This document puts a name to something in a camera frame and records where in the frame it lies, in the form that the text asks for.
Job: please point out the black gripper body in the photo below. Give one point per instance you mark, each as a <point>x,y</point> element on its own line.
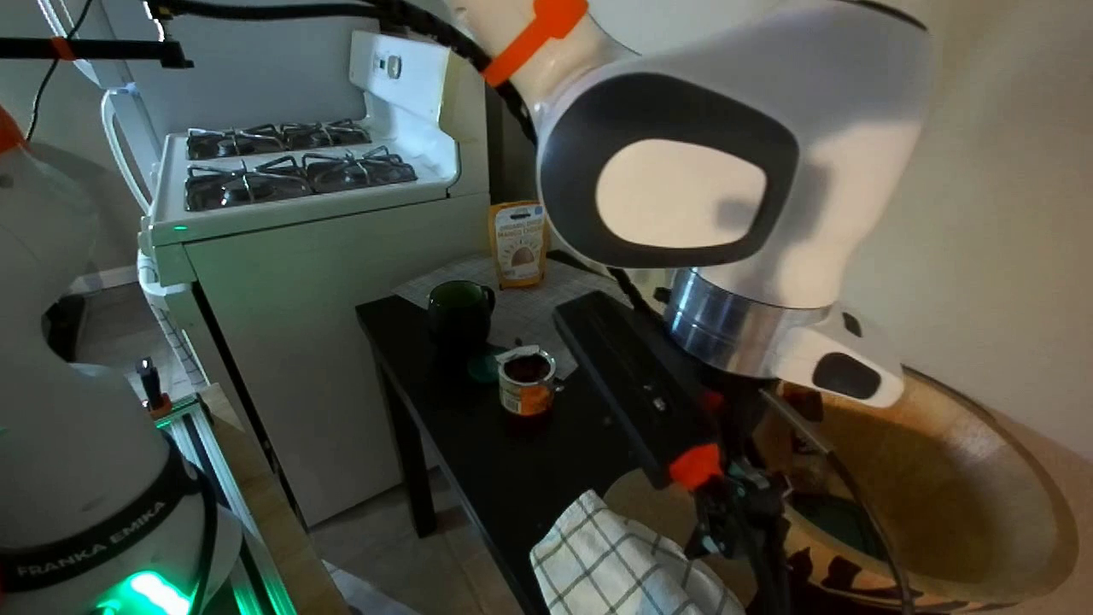
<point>754,513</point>

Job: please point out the white green checked towel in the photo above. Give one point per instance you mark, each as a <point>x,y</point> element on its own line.
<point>615,566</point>

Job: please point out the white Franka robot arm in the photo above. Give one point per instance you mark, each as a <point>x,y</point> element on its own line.
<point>820,123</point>

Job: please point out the wooden bowl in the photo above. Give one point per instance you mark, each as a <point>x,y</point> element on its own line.
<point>945,489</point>

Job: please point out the orange mug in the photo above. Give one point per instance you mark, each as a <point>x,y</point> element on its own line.
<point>527,385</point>

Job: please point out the dark green mug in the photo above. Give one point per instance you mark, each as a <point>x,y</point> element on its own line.
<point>460,319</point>

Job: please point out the yellow white carton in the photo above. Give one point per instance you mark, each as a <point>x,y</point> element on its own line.
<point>519,242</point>

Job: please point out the white gas stove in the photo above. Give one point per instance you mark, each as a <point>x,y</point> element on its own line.
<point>307,296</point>

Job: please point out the red tipped black tool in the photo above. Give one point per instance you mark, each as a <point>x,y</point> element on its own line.
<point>151,385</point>

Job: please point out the black tripod bar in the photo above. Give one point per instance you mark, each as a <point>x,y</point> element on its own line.
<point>89,52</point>

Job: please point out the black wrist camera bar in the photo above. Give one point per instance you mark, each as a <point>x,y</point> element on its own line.
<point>636,376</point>

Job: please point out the metal robot stand frame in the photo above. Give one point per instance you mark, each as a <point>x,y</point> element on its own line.
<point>226,522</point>

